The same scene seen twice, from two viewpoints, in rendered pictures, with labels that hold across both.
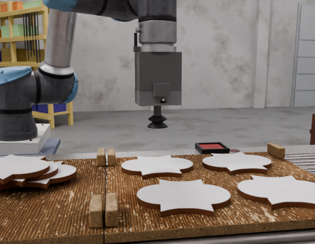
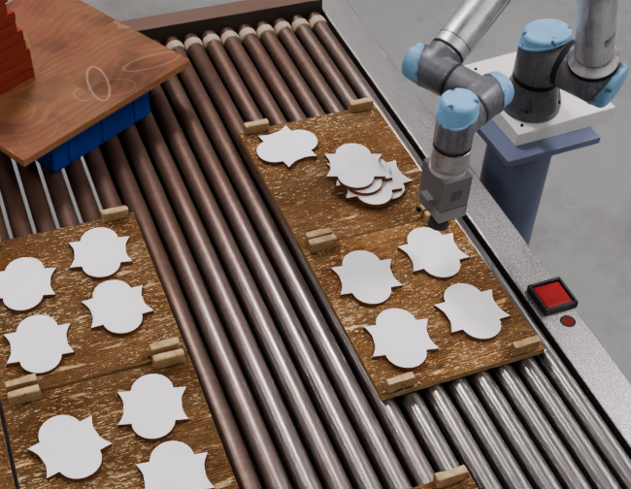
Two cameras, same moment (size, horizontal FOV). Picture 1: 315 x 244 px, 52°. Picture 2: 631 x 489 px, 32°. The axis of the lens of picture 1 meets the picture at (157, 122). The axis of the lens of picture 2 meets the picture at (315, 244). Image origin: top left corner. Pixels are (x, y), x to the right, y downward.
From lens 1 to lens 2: 203 cm
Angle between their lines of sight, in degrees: 71
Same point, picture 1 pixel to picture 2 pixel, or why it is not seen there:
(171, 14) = (444, 149)
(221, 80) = not seen: outside the picture
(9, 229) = (293, 208)
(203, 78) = not seen: outside the picture
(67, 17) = (584, 18)
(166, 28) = (437, 158)
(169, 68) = (436, 189)
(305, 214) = (362, 347)
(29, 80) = (547, 58)
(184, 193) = (366, 277)
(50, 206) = (327, 212)
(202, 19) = not seen: outside the picture
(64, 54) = (585, 53)
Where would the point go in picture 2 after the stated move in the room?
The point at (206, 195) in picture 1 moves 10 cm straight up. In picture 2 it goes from (367, 289) to (371, 254)
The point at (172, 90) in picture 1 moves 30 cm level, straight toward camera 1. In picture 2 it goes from (435, 207) to (285, 222)
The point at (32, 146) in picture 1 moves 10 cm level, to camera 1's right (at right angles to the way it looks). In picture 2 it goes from (514, 135) to (528, 160)
